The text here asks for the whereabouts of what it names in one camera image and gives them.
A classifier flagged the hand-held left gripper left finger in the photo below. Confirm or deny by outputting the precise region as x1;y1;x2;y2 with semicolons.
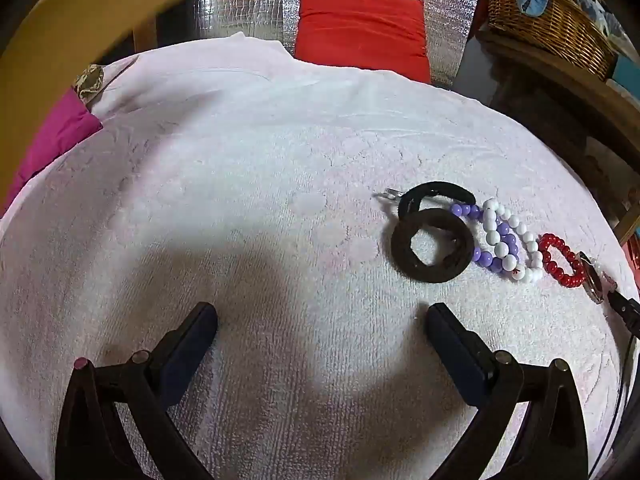
55;301;219;480

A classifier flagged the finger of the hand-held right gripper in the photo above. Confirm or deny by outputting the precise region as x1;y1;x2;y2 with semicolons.
607;290;640;338

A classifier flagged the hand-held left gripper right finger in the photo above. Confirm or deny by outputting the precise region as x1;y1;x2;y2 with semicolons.
426;303;591;480

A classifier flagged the thin black hair band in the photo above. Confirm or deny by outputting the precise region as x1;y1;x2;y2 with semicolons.
398;181;476;218

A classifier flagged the pale pink textured blanket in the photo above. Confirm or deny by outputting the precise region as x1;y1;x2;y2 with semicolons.
0;32;640;480

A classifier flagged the wooden shelf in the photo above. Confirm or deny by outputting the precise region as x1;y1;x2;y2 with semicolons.
475;30;640;241

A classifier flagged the magenta cushion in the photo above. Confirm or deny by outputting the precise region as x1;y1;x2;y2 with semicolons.
0;87;103;216

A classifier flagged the patterned beige cloth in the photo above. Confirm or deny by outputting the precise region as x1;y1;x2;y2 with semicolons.
72;64;106;106

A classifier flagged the wicker basket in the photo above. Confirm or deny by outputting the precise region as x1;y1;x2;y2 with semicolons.
485;0;618;81

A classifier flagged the red cushion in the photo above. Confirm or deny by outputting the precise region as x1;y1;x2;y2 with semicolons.
294;0;432;84

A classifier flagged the silver insulation foil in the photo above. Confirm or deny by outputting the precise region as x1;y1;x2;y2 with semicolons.
192;0;486;86

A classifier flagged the black cable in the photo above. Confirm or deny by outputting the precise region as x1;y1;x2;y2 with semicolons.
587;335;638;480

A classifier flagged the red bead bracelet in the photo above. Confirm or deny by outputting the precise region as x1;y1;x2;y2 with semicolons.
538;233;588;289

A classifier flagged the purple bead bracelet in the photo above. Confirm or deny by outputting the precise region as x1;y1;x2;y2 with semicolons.
450;202;523;273

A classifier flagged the thick black hair tie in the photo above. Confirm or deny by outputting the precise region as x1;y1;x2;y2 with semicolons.
391;208;475;282

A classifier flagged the white bead bracelet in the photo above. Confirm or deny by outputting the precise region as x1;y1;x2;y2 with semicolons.
481;199;543;283

